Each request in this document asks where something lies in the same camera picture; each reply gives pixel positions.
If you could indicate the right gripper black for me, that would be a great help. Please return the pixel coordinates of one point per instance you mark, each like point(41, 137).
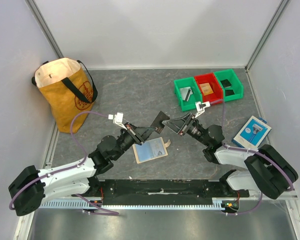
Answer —
point(186, 124)

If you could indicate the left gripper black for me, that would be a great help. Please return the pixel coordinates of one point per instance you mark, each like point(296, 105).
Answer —
point(141, 134)

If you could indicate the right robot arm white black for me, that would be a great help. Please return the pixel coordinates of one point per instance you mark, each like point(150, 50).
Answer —
point(265, 170)

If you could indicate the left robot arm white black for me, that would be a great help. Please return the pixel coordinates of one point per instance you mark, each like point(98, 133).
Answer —
point(33, 187)

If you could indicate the silver card in bin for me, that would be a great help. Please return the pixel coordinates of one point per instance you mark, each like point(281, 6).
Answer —
point(183, 91)

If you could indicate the orange card in bin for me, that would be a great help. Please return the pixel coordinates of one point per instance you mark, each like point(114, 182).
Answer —
point(207, 91)

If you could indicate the black card lower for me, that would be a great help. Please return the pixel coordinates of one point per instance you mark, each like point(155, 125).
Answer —
point(229, 92)

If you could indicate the black card upper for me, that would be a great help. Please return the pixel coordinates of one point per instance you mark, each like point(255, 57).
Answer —
point(226, 83)

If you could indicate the left green plastic bin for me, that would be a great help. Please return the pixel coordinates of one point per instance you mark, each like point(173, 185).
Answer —
point(195, 97)

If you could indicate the green plastic bin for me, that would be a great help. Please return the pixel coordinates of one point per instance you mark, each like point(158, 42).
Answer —
point(237, 86)
point(195, 97)

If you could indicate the red plastic bin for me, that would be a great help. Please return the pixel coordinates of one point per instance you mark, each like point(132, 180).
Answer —
point(214, 84)

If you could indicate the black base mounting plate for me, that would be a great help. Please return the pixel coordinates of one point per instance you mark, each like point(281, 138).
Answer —
point(162, 191)

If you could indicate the right green plastic bin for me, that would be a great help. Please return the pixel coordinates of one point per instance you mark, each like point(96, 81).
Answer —
point(237, 86)

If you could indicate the blue razor package box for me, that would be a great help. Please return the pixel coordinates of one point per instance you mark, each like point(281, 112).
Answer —
point(253, 132)

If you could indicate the yellow paper tote bag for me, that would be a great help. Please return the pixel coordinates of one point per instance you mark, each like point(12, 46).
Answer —
point(69, 88)

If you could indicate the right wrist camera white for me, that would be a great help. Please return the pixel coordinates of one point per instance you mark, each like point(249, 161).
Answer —
point(201, 107)

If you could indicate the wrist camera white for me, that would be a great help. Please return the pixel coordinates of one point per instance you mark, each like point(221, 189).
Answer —
point(117, 119)
point(201, 107)

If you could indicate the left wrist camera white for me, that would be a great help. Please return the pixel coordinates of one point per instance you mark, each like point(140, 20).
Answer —
point(117, 119)

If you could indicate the slotted cable duct rail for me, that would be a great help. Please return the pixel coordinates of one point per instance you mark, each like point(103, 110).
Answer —
point(72, 203)

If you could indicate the aluminium frame profile rail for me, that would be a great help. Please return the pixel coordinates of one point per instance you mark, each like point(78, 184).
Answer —
point(244, 218)

